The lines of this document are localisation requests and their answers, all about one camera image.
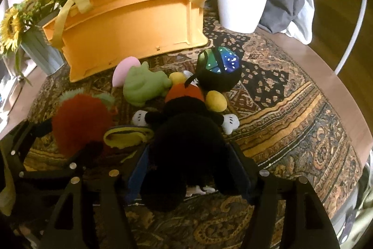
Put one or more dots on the pink egg-shaped soft toy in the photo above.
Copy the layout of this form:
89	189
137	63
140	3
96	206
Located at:
123	71

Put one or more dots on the sunflower bouquet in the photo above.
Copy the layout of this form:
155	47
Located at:
17	24

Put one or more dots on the white curved tube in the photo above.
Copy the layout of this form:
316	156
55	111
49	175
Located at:
354	30

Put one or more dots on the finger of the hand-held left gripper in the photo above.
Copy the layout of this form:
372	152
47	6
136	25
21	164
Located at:
36	130
49	176

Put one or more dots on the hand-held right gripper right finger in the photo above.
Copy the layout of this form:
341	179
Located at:
244	176

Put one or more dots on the red fluffy strawberry plush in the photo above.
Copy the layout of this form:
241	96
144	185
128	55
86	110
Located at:
80	123

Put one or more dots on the grey-green ribbed vase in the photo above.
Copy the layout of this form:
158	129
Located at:
43	50

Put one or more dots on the patterned brown rug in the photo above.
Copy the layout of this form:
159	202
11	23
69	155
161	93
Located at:
285	97

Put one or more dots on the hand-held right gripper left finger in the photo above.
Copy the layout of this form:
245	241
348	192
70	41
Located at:
137	179

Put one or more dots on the black mouse plush toy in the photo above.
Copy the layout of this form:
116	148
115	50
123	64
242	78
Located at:
180	138

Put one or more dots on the yellow and navy soft pouch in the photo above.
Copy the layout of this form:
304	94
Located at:
125	136

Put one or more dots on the grey patterned fabric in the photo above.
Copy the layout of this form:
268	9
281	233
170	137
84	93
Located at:
358	217

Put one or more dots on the green frog plush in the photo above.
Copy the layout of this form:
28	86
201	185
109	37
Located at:
144	85

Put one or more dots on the black ball with colourful panels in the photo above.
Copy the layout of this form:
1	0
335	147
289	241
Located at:
218	74

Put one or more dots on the white plant pot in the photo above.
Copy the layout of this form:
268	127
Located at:
242	7

